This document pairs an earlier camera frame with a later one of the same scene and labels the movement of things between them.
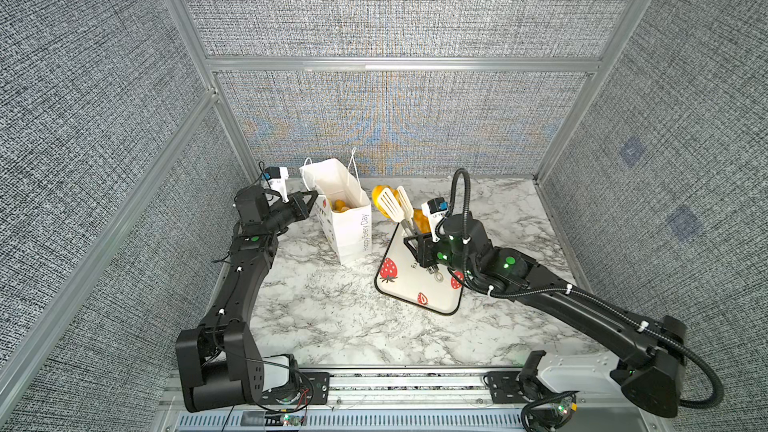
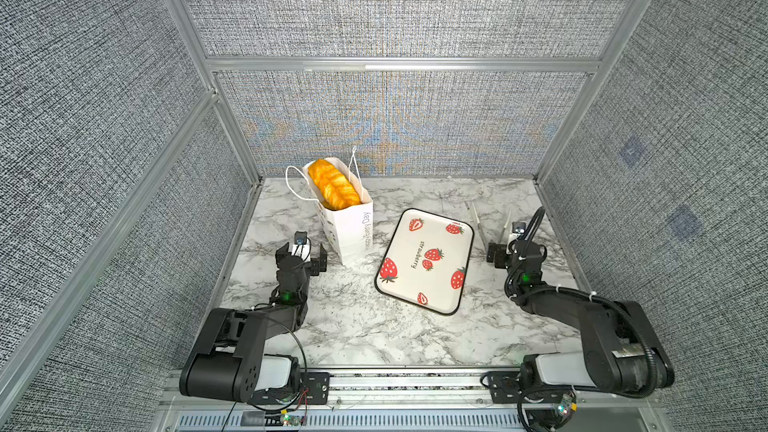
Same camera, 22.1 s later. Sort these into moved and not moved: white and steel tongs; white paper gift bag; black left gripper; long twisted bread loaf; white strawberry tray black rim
Moved: black left gripper; white and steel tongs; long twisted bread loaf
Not moved: white strawberry tray black rim; white paper gift bag
